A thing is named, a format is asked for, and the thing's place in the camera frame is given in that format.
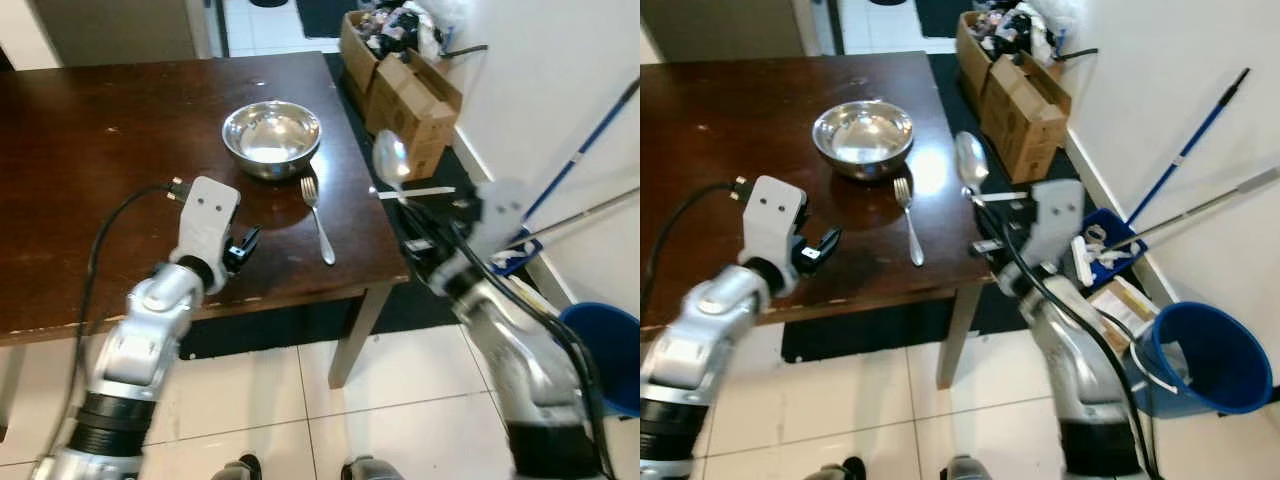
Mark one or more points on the open cardboard box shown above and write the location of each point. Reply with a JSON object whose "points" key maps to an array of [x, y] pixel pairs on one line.
{"points": [[355, 50], [970, 45]]}

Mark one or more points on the blue dustpan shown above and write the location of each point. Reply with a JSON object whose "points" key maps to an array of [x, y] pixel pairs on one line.
{"points": [[517, 256], [1125, 232]]}

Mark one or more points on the steel bowl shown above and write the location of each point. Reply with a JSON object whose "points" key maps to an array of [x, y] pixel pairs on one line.
{"points": [[270, 135], [862, 135]]}

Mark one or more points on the blue mop pole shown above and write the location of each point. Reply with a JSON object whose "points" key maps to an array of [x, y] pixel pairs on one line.
{"points": [[580, 145], [1190, 145]]}

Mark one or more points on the closed cardboard box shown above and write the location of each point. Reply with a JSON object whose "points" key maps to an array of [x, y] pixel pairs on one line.
{"points": [[1025, 115], [415, 115]]}

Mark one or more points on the white plastic bag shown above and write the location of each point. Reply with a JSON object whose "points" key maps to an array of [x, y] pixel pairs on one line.
{"points": [[445, 10], [1060, 12]]}

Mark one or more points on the blue plastic bucket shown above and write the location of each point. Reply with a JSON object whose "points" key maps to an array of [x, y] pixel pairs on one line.
{"points": [[1215, 355], [610, 350]]}

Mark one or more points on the silver metal pole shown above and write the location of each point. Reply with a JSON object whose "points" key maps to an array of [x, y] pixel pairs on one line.
{"points": [[1200, 205], [590, 210]]}

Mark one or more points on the dark wooden table leg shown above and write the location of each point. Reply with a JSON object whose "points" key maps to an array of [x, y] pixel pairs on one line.
{"points": [[955, 335], [10, 390], [355, 335]]}

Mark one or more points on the dark robot foot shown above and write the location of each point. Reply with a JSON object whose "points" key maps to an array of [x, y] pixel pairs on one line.
{"points": [[365, 469], [966, 469], [840, 469], [240, 469]]}

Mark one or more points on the white paper strip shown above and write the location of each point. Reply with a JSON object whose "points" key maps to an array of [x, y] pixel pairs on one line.
{"points": [[1005, 196], [435, 192]]}

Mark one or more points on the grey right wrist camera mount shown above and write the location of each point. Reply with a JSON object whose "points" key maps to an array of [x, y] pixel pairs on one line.
{"points": [[1058, 215], [500, 215]]}

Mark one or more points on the grey brown door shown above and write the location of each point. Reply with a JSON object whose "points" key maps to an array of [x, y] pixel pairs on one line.
{"points": [[720, 30], [120, 30]]}

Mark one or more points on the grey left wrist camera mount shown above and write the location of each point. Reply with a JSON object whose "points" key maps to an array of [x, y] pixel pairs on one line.
{"points": [[775, 220], [208, 215]]}

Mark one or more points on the silver fork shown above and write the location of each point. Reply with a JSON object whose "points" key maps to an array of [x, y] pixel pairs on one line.
{"points": [[318, 220], [910, 220]]}

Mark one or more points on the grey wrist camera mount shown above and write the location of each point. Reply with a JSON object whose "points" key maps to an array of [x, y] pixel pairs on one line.
{"points": [[208, 215], [775, 220], [500, 215], [1058, 215]]}

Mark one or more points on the black doormat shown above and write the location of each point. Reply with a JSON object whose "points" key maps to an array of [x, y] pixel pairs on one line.
{"points": [[940, 15], [320, 15]]}

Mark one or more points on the silver spoon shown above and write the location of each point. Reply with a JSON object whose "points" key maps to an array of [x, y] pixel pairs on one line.
{"points": [[970, 160], [390, 160]]}

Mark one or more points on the black clutter bundle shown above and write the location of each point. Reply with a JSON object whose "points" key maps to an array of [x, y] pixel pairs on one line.
{"points": [[385, 25], [1000, 22]]}

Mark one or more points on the small flat cardboard box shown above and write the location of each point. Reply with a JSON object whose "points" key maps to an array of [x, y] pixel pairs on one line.
{"points": [[1122, 305], [532, 295]]}

